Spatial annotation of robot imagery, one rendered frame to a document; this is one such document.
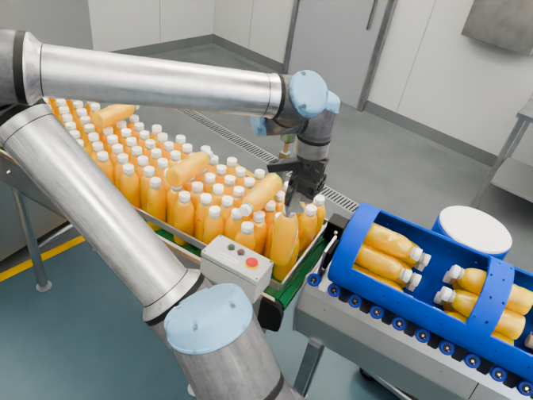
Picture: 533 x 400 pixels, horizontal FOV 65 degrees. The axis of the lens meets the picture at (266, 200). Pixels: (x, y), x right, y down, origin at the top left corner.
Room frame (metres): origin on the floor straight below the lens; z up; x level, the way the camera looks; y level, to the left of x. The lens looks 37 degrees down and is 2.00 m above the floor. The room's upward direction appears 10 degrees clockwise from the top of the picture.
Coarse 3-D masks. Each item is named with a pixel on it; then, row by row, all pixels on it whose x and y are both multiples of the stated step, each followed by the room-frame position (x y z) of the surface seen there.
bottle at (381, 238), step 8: (376, 224) 1.04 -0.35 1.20; (368, 232) 1.01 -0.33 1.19; (376, 232) 1.01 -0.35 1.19; (384, 232) 1.01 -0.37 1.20; (392, 232) 1.01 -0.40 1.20; (368, 240) 1.00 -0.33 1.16; (376, 240) 0.99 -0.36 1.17; (384, 240) 0.98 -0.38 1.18; (392, 240) 0.98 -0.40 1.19; (400, 240) 0.98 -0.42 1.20; (408, 240) 0.99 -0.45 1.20; (384, 248) 0.98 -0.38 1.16; (392, 248) 0.97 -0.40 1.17; (400, 248) 0.96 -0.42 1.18; (408, 248) 0.97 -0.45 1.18; (400, 256) 0.96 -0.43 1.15
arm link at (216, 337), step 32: (224, 288) 0.50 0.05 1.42; (192, 320) 0.41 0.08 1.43; (224, 320) 0.41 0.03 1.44; (256, 320) 0.45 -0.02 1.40; (192, 352) 0.37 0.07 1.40; (224, 352) 0.37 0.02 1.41; (256, 352) 0.40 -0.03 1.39; (192, 384) 0.36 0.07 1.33; (224, 384) 0.35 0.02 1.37; (256, 384) 0.36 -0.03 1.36
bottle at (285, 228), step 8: (280, 216) 0.97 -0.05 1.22; (296, 216) 0.98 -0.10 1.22; (280, 224) 0.95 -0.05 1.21; (288, 224) 0.95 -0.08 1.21; (296, 224) 0.96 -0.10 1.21; (280, 232) 0.94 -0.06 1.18; (288, 232) 0.94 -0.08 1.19; (296, 232) 0.96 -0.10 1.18; (272, 240) 0.97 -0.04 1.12; (280, 240) 0.94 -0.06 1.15; (288, 240) 0.94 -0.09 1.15; (272, 248) 0.96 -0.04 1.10; (280, 248) 0.94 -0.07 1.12; (288, 248) 0.94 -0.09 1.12; (272, 256) 0.95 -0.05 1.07; (280, 256) 0.94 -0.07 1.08; (288, 256) 0.95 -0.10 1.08; (280, 264) 0.94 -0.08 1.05
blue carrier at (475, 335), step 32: (352, 224) 1.00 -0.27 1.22; (384, 224) 1.15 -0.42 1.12; (352, 256) 0.92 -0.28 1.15; (448, 256) 1.06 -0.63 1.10; (480, 256) 1.00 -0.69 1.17; (352, 288) 0.91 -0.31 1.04; (384, 288) 0.86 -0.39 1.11; (416, 288) 1.01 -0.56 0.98; (416, 320) 0.82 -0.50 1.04; (448, 320) 0.78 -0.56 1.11; (480, 320) 0.77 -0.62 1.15; (480, 352) 0.75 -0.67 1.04; (512, 352) 0.71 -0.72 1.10
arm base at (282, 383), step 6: (282, 378) 0.40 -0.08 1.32; (282, 384) 0.39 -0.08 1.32; (288, 384) 0.40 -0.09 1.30; (276, 390) 0.37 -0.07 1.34; (282, 390) 0.38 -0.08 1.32; (288, 390) 0.39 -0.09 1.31; (294, 390) 0.40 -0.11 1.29; (270, 396) 0.36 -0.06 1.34; (276, 396) 0.36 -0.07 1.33; (282, 396) 0.37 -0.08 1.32; (288, 396) 0.37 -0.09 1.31; (294, 396) 0.39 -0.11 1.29; (300, 396) 0.40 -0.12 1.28
